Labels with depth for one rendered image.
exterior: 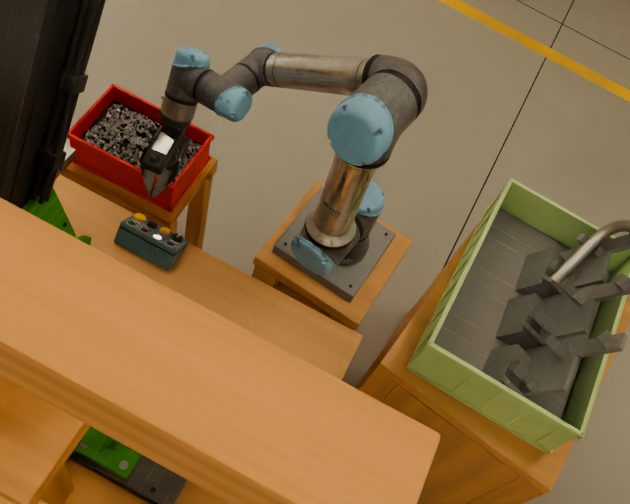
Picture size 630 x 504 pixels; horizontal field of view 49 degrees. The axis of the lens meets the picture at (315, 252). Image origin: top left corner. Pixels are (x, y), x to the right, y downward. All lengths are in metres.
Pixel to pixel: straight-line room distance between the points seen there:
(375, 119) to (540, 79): 2.83
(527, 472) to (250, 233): 1.50
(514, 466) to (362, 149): 0.96
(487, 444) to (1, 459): 1.25
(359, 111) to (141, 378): 0.83
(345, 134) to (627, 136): 2.90
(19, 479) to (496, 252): 1.48
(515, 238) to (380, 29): 1.99
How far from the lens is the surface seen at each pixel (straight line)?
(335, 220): 1.46
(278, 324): 1.65
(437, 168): 3.29
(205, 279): 1.68
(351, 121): 1.22
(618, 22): 4.70
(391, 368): 1.80
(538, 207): 2.08
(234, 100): 1.48
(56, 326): 0.48
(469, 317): 1.88
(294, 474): 0.46
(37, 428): 0.88
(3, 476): 0.88
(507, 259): 2.03
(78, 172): 1.97
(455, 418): 1.82
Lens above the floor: 2.38
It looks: 57 degrees down
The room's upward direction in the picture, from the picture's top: 23 degrees clockwise
